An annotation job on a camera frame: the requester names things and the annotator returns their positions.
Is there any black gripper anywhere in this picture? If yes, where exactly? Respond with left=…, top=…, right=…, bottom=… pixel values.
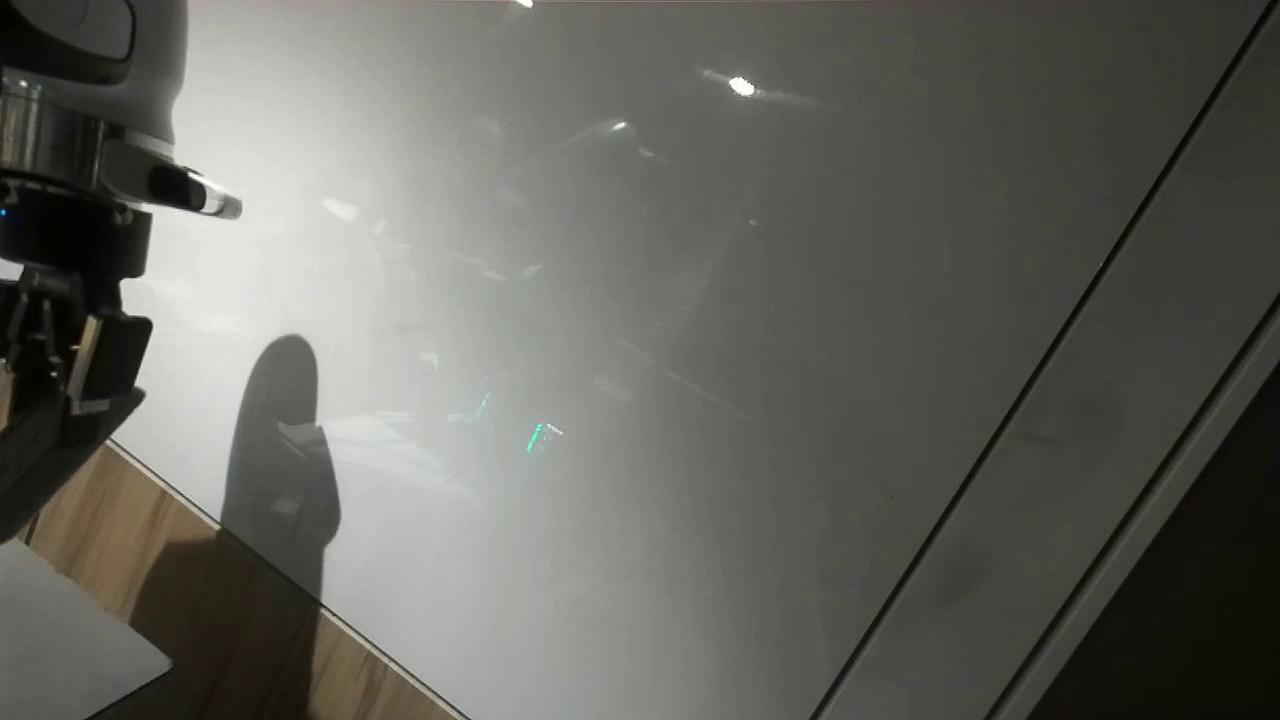
left=0, top=175, right=160, bottom=431

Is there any large white board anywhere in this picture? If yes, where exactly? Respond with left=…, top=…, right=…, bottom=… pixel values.
left=102, top=0, right=1280, bottom=720

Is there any white tray shelf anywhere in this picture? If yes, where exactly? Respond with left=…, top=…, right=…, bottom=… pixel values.
left=0, top=536, right=177, bottom=720

